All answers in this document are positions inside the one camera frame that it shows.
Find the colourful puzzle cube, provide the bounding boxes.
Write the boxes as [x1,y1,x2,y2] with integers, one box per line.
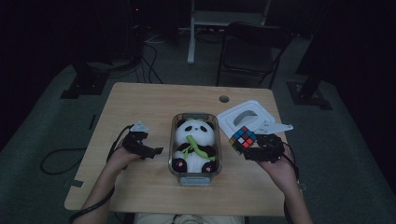
[228,125,259,155]

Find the black stand base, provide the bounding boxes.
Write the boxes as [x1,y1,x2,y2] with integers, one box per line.
[286,46,333,110]
[60,60,110,100]

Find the person's right hand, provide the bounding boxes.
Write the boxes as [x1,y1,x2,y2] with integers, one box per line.
[258,152,298,194]

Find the white container lid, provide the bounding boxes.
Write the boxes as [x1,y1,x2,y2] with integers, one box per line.
[217,99,276,139]

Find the panda plush toy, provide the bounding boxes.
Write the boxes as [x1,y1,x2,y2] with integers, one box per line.
[172,118,218,174]

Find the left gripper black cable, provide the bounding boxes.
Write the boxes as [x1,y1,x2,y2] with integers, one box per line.
[68,124,134,224]

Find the thin black cables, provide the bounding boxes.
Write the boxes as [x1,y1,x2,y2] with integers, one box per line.
[136,43,164,85]

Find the white metal stand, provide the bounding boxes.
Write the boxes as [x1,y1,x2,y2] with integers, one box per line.
[187,0,272,65]

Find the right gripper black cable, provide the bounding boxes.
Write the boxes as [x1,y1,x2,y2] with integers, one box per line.
[279,141,303,224]

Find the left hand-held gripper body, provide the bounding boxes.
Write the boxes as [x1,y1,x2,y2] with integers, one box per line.
[122,120,149,157]

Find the clear storage container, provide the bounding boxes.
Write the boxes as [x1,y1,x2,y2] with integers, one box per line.
[168,112,223,187]

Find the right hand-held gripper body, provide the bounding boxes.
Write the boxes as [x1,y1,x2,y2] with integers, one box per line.
[258,121,294,162]

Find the dark equipment tower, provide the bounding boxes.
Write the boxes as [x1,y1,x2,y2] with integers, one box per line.
[124,0,148,63]

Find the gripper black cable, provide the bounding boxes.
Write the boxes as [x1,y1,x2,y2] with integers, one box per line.
[68,124,134,224]
[279,141,303,224]

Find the looped black floor cable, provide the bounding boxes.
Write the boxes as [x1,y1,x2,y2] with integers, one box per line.
[40,147,88,175]

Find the black folding chair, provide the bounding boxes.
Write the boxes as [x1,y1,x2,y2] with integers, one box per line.
[216,21,293,90]

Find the person's left hand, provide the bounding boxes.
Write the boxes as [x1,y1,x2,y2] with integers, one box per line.
[106,147,141,174]

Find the person's beige pants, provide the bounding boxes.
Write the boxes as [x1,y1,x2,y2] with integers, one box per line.
[133,212,246,224]

